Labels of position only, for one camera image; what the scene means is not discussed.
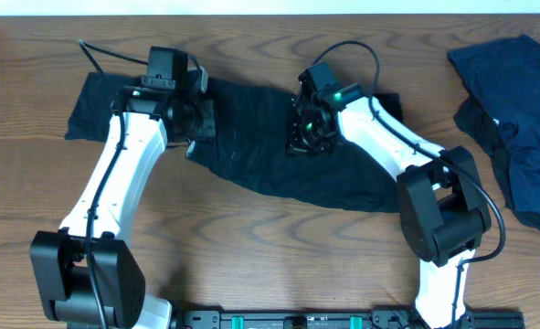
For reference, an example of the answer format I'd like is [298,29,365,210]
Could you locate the black shorts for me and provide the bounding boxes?
[186,78,399,213]

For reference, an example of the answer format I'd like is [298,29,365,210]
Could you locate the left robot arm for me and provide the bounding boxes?
[29,83,216,328]

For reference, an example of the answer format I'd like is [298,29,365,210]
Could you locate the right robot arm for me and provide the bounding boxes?
[289,80,493,328]

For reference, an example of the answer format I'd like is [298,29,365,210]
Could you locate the dark navy clothes pile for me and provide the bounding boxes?
[447,35,540,231]

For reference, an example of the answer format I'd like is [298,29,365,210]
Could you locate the folded black cloth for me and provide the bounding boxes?
[64,72,138,143]

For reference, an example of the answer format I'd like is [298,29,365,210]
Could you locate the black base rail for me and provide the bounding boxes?
[66,309,525,329]

